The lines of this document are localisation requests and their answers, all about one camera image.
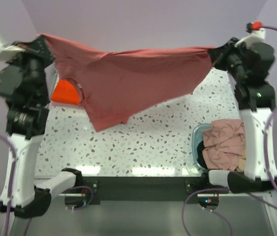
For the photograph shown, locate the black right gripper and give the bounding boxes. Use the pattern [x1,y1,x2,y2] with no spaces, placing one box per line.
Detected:
[208,37,249,82]

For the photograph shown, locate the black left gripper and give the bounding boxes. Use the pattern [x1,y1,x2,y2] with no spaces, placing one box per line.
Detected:
[5,33,56,101]

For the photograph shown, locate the dusty red t shirt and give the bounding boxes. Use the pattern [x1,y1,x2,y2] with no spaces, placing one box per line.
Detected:
[45,34,212,131]

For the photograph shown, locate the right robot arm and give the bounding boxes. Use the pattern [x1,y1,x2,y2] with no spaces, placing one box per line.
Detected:
[200,38,277,193]

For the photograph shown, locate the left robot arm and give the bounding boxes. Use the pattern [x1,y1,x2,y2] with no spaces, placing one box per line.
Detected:
[0,35,83,219]

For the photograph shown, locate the folded orange t shirt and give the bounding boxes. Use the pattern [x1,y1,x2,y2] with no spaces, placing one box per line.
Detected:
[51,80,80,106]

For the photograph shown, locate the crumpled light pink t shirt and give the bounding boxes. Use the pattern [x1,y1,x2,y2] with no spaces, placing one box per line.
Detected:
[203,119,246,171]

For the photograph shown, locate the blue plastic laundry basket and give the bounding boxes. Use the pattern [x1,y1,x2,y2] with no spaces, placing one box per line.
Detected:
[191,123,211,170]

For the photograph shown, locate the black garment in basket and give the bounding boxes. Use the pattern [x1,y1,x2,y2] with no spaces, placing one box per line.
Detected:
[196,141,211,169]

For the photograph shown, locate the crumpled beige t shirt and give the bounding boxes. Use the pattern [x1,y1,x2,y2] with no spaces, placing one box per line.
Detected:
[235,155,246,172]

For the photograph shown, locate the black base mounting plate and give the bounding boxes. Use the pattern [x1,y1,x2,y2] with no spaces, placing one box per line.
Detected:
[64,176,220,211]

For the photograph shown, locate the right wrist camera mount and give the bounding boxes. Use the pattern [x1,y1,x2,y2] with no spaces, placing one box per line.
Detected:
[235,21,266,49]

